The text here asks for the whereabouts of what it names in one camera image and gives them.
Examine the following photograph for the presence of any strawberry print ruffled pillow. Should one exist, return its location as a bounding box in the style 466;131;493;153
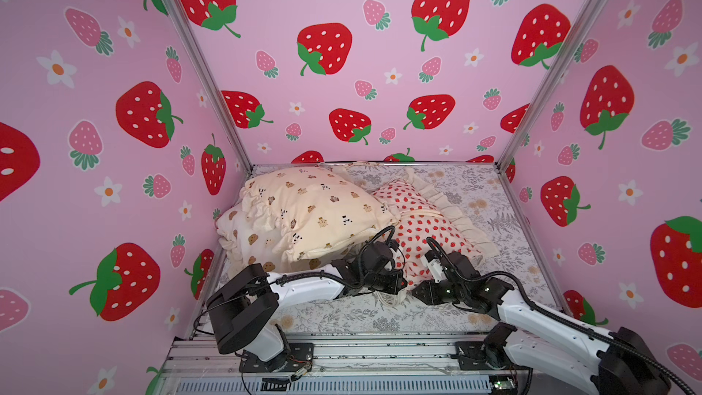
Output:
373;169;499;291

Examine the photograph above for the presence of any cream bear print pillow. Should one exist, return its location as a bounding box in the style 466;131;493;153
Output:
239;166;399;264

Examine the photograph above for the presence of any white pillow brown bear print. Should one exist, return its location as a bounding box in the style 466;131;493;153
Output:
216;204;332;278

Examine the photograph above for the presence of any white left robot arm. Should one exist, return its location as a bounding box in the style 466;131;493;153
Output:
204;238;409;363

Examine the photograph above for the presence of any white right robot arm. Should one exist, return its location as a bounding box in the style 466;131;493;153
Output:
412;251;673;394

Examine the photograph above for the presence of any fern print table mat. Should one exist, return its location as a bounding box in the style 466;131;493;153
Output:
196;163;571;336

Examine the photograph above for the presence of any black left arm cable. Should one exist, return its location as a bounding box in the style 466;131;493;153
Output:
191;224;407;341

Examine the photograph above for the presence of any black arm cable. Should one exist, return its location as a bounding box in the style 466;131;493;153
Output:
425;237;698;395
191;224;407;341

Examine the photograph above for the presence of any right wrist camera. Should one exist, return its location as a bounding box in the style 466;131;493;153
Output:
422;253;446;283

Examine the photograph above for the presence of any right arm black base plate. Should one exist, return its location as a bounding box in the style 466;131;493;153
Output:
452;341;514;371

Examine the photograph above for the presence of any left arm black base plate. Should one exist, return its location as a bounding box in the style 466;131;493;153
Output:
239;342;314;374

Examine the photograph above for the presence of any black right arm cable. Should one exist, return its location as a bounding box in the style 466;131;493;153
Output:
425;237;698;395

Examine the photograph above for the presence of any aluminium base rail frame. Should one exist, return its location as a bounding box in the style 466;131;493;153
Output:
150;331;623;395

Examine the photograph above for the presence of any right aluminium corner post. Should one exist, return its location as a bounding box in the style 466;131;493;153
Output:
495;0;608;177

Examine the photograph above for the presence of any aluminium corner post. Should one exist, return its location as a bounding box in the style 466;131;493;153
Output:
144;0;253;177
495;0;608;177

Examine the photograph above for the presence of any left aluminium corner post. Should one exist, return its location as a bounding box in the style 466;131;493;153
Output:
144;0;253;177

